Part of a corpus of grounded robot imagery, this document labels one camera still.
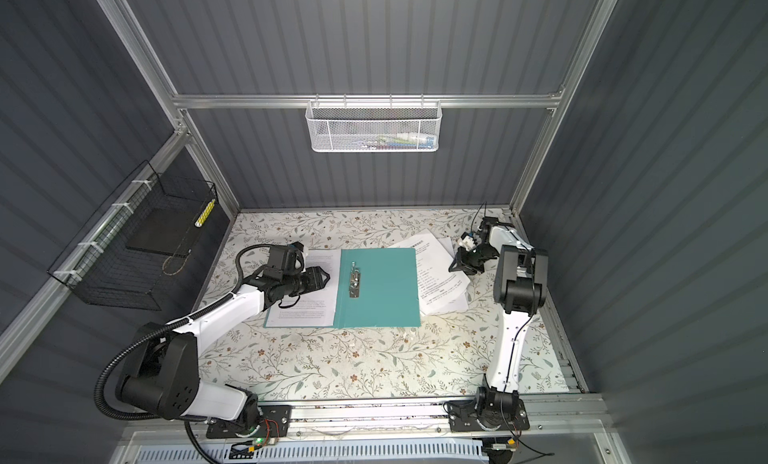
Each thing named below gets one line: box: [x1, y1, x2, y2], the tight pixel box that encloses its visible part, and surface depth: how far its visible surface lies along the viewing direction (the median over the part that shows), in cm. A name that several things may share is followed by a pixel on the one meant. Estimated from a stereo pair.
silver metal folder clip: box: [349, 261, 361, 299], surface depth 99 cm
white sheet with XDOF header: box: [389, 228, 471, 316], surface depth 101 cm
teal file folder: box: [264, 248, 422, 328], surface depth 99 cm
